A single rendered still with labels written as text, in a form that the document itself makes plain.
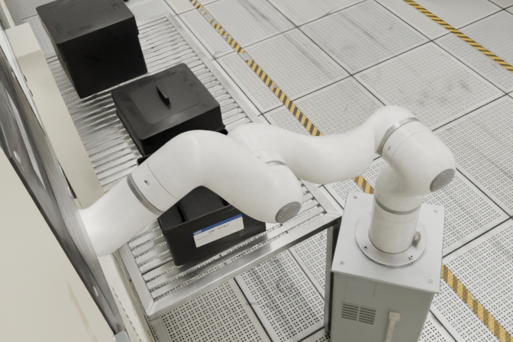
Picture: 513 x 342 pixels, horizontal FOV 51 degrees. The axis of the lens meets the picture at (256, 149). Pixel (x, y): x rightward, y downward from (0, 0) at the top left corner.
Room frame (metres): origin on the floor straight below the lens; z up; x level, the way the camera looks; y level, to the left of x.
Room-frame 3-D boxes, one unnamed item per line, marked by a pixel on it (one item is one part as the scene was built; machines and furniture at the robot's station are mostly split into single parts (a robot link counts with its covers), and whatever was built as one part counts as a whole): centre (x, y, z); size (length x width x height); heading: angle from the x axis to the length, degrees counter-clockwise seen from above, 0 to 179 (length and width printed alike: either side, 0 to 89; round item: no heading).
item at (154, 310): (1.38, 0.32, 0.38); 1.30 x 0.60 x 0.76; 25
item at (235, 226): (0.97, 0.17, 0.85); 0.28 x 0.28 x 0.17; 19
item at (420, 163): (0.79, -0.35, 1.07); 0.19 x 0.12 x 0.24; 22
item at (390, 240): (0.82, -0.34, 0.85); 0.19 x 0.19 x 0.18
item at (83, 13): (1.74, 0.56, 0.89); 0.29 x 0.29 x 0.25; 26
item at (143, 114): (1.39, 0.29, 0.83); 0.29 x 0.29 x 0.13; 26
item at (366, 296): (0.82, -0.34, 0.38); 0.28 x 0.28 x 0.76; 70
